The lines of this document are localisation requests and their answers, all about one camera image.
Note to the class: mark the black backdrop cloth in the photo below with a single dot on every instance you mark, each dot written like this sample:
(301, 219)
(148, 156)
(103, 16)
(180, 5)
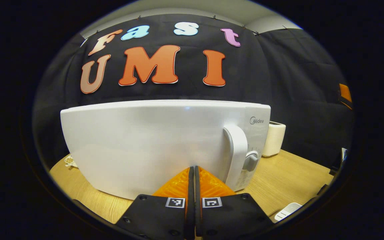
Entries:
(295, 73)

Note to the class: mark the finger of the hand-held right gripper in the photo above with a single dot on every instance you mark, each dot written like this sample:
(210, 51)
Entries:
(345, 95)

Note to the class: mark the white microwave oven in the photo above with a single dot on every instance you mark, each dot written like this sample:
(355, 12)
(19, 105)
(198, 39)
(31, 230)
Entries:
(138, 143)

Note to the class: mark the white ridged dish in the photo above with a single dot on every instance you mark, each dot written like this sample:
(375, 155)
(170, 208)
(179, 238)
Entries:
(288, 211)

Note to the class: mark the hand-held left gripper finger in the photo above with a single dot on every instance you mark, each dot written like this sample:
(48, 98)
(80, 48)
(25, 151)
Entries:
(191, 213)
(197, 213)

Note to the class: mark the white toaster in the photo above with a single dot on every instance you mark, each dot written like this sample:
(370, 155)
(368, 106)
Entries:
(277, 140)

